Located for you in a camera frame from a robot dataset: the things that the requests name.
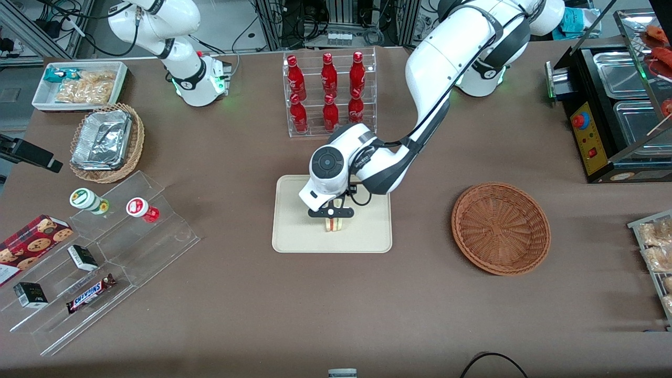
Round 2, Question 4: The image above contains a beige plastic tray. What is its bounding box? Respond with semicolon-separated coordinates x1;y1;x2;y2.
271;175;393;254

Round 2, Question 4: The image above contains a red cola bottle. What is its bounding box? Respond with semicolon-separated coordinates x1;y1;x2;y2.
348;88;365;124
322;93;340;132
289;93;309;133
321;52;339;98
349;51;366;98
286;55;307;100

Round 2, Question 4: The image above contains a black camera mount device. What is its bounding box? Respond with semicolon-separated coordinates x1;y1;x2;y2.
0;134;64;173

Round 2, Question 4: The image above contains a Snickers chocolate bar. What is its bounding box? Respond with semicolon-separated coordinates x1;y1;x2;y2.
66;274;117;314

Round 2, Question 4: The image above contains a glass warmer cover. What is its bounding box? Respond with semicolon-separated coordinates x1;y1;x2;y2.
613;8;672;163

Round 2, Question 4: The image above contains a black looped cable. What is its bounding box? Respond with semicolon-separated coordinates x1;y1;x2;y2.
460;352;528;378

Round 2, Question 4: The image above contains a green lidded cup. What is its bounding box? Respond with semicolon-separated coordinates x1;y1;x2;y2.
69;187;111;216

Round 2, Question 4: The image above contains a black food warmer machine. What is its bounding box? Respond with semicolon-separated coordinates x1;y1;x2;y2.
544;8;672;184

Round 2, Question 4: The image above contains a metal warmer side drawer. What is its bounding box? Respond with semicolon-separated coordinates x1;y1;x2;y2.
544;60;573;101

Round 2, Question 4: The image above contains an aluminium foil tray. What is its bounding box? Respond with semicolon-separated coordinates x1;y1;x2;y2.
71;110;132;171

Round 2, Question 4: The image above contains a teal snack packet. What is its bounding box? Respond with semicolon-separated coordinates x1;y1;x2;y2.
44;67;82;83

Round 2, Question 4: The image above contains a clear acrylic bottle rack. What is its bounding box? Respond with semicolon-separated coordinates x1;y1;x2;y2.
282;47;377;138

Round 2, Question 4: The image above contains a steel warmer pan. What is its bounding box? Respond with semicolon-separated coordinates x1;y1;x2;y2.
592;51;652;100
613;100;672;145

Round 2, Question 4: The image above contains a grey snack tray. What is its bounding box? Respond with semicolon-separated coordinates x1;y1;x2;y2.
627;210;672;323

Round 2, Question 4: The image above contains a light wicker basket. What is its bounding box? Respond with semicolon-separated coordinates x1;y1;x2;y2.
69;103;145;184

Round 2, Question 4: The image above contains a small black box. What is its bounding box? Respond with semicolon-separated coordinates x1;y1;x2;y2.
67;245;99;272
13;282;49;308

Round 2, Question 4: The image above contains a round brown wicker basket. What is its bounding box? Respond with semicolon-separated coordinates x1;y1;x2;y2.
451;182;551;276

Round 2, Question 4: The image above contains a teal cloth bag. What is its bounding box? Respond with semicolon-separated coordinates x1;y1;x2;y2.
551;6;602;40

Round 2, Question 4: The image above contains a red lidded cup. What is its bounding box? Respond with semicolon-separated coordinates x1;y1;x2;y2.
126;197;161;223

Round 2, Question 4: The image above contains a black camera cable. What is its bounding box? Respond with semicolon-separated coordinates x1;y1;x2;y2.
344;178;373;206

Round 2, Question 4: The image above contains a white rectangular snack tray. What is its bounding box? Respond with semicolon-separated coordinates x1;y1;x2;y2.
31;61;128;112

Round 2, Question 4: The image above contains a clear acrylic step stand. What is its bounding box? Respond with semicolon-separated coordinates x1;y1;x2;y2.
0;170;201;356

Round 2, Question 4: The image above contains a red cookie box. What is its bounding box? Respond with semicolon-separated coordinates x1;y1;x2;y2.
0;214;74;288

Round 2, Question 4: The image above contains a clear bag of crackers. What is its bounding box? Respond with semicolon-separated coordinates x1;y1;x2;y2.
54;79;90;104
79;70;117;104

